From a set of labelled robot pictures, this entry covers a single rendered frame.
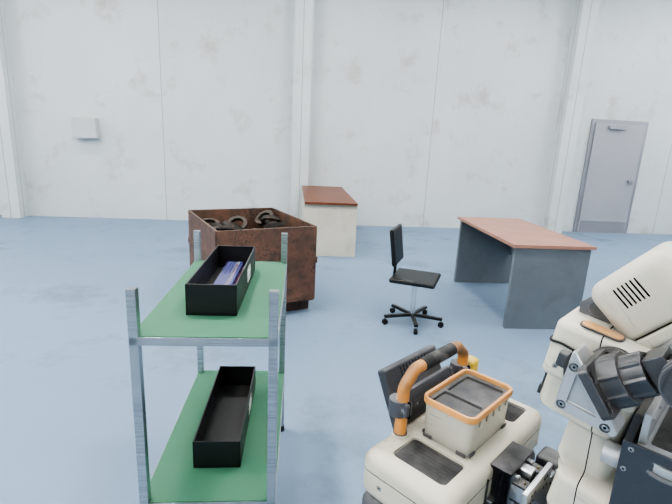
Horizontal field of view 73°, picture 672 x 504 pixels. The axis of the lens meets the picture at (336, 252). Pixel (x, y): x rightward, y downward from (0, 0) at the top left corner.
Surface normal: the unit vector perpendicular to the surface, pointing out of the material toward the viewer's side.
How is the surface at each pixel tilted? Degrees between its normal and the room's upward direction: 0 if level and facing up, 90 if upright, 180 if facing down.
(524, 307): 90
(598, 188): 90
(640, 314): 90
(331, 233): 90
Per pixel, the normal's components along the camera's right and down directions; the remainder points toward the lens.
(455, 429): -0.70, 0.18
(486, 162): 0.09, 0.24
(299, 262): 0.47, 0.23
